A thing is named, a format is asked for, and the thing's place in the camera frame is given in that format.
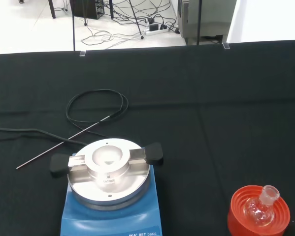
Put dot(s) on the black bench cloth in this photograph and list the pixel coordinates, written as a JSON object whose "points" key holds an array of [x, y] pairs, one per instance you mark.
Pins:
{"points": [[211, 110]]}

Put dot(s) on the thin steel temperature probe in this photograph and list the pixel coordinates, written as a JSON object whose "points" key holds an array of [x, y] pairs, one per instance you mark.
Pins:
{"points": [[63, 142]]}

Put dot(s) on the white power strip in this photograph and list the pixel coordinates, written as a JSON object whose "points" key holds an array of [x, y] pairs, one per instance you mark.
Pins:
{"points": [[157, 30]]}

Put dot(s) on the clear plastic cloth clip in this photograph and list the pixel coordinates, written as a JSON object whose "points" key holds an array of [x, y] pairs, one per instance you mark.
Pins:
{"points": [[83, 53], [226, 45]]}

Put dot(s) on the black tripod leg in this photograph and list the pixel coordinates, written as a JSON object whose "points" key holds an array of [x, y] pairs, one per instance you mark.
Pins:
{"points": [[198, 22], [74, 27]]}

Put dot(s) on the grey metal cabinet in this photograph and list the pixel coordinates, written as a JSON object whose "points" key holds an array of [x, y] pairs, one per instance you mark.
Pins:
{"points": [[206, 17]]}

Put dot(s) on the heater with blue base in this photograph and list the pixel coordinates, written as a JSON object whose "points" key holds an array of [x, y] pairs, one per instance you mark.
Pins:
{"points": [[88, 221]]}

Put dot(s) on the black computer case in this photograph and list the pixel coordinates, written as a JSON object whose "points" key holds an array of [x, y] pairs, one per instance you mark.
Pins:
{"points": [[84, 8]]}

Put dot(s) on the black table leg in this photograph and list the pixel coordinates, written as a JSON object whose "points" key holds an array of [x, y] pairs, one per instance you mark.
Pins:
{"points": [[52, 8]]}

